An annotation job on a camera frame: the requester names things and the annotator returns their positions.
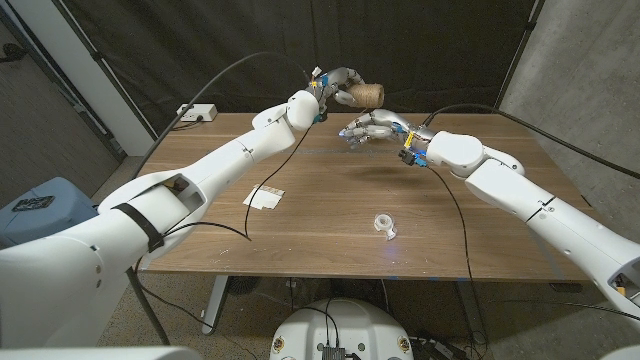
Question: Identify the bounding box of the grey power strip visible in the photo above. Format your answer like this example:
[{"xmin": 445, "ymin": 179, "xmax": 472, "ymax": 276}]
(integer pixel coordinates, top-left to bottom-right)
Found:
[{"xmin": 410, "ymin": 338, "xmax": 469, "ymax": 360}]

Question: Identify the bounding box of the blue plastic bin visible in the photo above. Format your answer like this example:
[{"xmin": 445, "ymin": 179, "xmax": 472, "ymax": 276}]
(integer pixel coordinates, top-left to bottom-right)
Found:
[{"xmin": 0, "ymin": 176, "xmax": 101, "ymax": 249}]

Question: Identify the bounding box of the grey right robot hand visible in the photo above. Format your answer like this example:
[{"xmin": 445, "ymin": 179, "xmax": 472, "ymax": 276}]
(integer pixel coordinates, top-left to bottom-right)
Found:
[{"xmin": 338, "ymin": 108, "xmax": 436, "ymax": 154}]

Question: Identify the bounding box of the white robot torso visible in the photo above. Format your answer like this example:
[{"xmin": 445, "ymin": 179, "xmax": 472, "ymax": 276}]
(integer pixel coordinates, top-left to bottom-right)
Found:
[{"xmin": 269, "ymin": 298, "xmax": 415, "ymax": 360}]

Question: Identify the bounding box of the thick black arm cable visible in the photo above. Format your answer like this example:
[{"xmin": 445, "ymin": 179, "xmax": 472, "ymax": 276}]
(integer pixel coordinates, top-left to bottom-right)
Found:
[
  {"xmin": 124, "ymin": 51, "xmax": 309, "ymax": 347},
  {"xmin": 422, "ymin": 103, "xmax": 640, "ymax": 180}
]

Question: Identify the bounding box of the white sticker sheet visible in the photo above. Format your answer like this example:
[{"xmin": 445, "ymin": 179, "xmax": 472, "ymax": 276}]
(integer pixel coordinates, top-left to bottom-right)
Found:
[{"xmin": 242, "ymin": 183, "xmax": 286, "ymax": 211}]

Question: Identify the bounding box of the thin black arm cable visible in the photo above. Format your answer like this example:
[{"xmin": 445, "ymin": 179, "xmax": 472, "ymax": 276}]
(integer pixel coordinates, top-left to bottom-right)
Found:
[
  {"xmin": 427, "ymin": 167, "xmax": 640, "ymax": 360},
  {"xmin": 133, "ymin": 122, "xmax": 314, "ymax": 360}
]

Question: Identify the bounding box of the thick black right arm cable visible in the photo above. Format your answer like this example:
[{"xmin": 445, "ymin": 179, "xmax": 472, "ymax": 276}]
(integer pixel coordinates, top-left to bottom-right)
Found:
[{"xmin": 422, "ymin": 103, "xmax": 640, "ymax": 180}]

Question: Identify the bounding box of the white robot chest panel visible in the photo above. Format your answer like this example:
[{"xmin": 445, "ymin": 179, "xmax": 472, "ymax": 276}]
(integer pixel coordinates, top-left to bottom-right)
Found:
[{"xmin": 0, "ymin": 346, "xmax": 204, "ymax": 360}]

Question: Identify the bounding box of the clear tape dispenser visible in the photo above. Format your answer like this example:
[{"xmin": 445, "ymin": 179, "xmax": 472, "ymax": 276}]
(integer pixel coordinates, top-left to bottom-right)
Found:
[{"xmin": 373, "ymin": 212, "xmax": 398, "ymax": 242}]

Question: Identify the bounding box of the metal table leg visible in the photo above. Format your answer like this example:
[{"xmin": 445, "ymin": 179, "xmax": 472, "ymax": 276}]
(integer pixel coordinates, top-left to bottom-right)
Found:
[
  {"xmin": 201, "ymin": 275, "xmax": 231, "ymax": 336},
  {"xmin": 457, "ymin": 282, "xmax": 489, "ymax": 346}
]

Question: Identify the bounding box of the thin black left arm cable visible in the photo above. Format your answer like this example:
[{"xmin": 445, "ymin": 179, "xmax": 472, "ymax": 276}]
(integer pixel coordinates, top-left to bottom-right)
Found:
[{"xmin": 133, "ymin": 122, "xmax": 314, "ymax": 360}]

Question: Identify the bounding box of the dark grey cloth mat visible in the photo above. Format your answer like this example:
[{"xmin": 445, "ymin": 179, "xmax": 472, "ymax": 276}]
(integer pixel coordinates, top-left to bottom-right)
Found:
[{"xmin": 49, "ymin": 0, "xmax": 546, "ymax": 151}]

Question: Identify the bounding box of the jute twine spool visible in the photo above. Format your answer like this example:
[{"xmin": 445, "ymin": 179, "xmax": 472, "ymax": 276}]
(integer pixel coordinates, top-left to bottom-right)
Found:
[{"xmin": 345, "ymin": 82, "xmax": 386, "ymax": 110}]

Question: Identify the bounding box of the black backdrop stand pole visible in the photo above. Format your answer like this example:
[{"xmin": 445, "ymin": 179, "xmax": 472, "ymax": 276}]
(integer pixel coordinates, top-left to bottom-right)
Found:
[
  {"xmin": 492, "ymin": 0, "xmax": 547, "ymax": 115},
  {"xmin": 49, "ymin": 0, "xmax": 161, "ymax": 146}
]

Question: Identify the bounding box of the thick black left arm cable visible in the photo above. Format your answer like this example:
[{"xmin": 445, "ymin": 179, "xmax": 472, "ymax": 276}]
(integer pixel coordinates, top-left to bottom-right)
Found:
[{"xmin": 124, "ymin": 51, "xmax": 309, "ymax": 347}]

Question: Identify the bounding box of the black floor fan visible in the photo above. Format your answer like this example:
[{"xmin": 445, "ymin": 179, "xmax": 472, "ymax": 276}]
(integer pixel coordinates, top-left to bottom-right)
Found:
[{"xmin": 227, "ymin": 275, "xmax": 262, "ymax": 296}]

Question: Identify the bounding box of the black torso cable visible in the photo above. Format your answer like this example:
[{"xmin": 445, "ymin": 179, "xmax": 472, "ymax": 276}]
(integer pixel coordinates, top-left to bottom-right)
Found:
[{"xmin": 297, "ymin": 298, "xmax": 341, "ymax": 347}]

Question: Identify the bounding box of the black patterned card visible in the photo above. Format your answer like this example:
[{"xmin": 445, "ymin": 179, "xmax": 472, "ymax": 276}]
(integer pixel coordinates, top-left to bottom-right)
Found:
[{"xmin": 12, "ymin": 195, "xmax": 56, "ymax": 213}]

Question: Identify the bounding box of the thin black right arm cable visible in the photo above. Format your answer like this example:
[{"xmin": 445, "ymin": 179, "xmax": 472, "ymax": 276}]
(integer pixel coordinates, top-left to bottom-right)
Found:
[{"xmin": 427, "ymin": 167, "xmax": 640, "ymax": 360}]

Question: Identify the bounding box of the white power outlet box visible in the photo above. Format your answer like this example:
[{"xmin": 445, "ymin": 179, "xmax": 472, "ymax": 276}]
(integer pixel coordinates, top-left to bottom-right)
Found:
[{"xmin": 177, "ymin": 103, "xmax": 219, "ymax": 123}]

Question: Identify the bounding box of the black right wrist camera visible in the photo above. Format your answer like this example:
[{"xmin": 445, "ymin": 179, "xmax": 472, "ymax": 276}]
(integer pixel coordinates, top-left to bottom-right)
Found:
[{"xmin": 398, "ymin": 148, "xmax": 429, "ymax": 169}]

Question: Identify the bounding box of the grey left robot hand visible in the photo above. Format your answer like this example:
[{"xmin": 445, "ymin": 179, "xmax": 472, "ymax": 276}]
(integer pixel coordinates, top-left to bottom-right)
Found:
[{"xmin": 307, "ymin": 66, "xmax": 367, "ymax": 117}]

